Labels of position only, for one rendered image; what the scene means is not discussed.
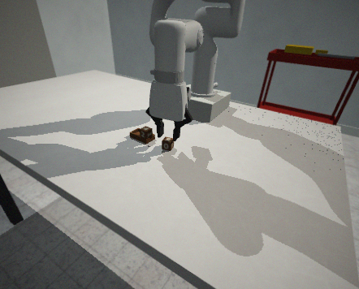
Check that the brown cube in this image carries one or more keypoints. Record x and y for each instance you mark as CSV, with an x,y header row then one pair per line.
x,y
146,132
167,143

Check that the brown wooden tray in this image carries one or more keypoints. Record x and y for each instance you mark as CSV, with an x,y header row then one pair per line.
x,y
136,135

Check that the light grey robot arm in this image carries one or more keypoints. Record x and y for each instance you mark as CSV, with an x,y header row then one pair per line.
x,y
171,39

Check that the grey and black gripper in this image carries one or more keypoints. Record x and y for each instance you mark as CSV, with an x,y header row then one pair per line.
x,y
169,101

